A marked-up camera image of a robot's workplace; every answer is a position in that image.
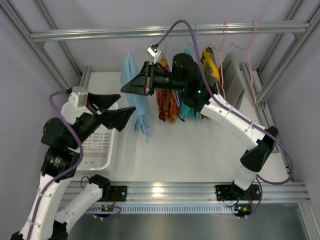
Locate slotted cable duct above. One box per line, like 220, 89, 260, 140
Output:
57, 202, 241, 215

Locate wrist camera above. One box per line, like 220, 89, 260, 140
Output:
146, 43, 162, 63
68, 86, 89, 109

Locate light blue trousers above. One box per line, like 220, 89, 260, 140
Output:
120, 50, 150, 136

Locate orange camouflage trousers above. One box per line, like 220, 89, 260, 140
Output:
155, 52, 181, 124

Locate aluminium frame left struts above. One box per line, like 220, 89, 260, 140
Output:
0, 0, 92, 89

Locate pink wire hanger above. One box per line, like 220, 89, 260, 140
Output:
230, 20, 258, 107
209, 21, 228, 99

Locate yellow camouflage trousers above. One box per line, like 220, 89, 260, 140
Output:
200, 47, 221, 93

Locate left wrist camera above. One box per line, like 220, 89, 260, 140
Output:
68, 86, 89, 109

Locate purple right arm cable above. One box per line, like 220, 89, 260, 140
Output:
157, 19, 296, 216

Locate aluminium frame struts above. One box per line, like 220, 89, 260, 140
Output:
0, 0, 92, 89
253, 0, 320, 183

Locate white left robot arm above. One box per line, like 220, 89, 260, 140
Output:
11, 90, 136, 240

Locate aluminium front rail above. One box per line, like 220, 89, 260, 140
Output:
59, 181, 311, 205

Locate aluminium frame right struts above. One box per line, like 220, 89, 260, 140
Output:
253, 0, 320, 183

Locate aluminium hanging rail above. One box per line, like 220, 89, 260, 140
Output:
30, 20, 311, 42

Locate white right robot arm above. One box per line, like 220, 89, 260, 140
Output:
121, 53, 279, 193

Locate grey trousers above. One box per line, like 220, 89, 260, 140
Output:
223, 50, 245, 110

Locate teal trousers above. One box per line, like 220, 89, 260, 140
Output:
178, 47, 201, 121

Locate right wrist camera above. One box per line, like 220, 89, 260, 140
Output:
146, 43, 162, 63

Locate white plastic basket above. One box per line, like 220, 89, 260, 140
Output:
59, 99, 119, 171

